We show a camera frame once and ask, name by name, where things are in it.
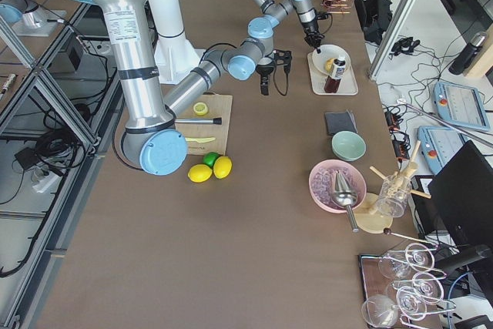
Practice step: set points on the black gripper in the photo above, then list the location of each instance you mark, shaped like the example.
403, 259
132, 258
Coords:
264, 74
310, 28

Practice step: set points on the cream round plate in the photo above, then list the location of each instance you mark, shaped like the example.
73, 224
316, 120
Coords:
326, 52

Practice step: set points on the glazed twisted donut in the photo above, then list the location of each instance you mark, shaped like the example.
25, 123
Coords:
328, 64

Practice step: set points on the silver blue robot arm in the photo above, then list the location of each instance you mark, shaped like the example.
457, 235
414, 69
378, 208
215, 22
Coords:
306, 13
151, 141

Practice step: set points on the cream rectangular tray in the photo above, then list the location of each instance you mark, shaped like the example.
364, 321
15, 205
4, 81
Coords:
347, 87

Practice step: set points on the dark tea bottle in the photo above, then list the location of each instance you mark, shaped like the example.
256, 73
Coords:
335, 75

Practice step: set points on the wooden cutting board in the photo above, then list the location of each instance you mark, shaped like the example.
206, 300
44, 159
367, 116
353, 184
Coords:
219, 106

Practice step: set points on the steel cylindrical grater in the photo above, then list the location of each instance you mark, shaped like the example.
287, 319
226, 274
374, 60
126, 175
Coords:
200, 121

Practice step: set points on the half lemon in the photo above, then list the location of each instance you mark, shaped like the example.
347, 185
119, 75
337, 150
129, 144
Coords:
200, 108

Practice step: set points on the yellow plastic knife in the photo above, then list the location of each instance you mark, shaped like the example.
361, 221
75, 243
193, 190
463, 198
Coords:
200, 139

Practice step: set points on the grey folded cloth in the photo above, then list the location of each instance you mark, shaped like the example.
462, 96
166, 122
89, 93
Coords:
340, 121

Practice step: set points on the green lime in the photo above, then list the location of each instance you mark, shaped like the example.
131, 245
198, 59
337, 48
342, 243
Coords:
210, 158

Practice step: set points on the yellow lemon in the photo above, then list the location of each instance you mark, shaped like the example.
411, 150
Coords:
222, 167
199, 173

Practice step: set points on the mint green bowl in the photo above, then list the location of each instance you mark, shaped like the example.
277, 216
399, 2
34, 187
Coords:
348, 146

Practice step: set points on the pink bowl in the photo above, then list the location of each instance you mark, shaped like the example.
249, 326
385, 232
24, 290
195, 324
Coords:
323, 182

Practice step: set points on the steel scoop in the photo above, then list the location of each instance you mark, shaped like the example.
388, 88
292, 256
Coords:
344, 197

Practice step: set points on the black thermos bottle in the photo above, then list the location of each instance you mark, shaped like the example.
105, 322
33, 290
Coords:
468, 53

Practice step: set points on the blue teach pendant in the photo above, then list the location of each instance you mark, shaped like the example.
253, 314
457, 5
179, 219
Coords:
439, 145
460, 105

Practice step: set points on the clear glass mug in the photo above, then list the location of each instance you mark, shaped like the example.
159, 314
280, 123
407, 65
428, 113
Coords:
392, 200

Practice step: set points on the wooden mug tree stand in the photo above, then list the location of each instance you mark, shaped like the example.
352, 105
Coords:
376, 213

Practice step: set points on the black monitor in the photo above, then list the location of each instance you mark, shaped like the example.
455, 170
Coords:
462, 194

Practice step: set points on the wine glass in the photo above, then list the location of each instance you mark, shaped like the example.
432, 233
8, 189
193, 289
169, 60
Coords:
410, 303
423, 284
415, 257
380, 311

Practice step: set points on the aluminium frame post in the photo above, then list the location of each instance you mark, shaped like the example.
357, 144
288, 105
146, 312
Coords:
400, 15

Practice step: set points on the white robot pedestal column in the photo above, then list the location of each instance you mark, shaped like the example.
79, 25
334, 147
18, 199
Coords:
175, 56

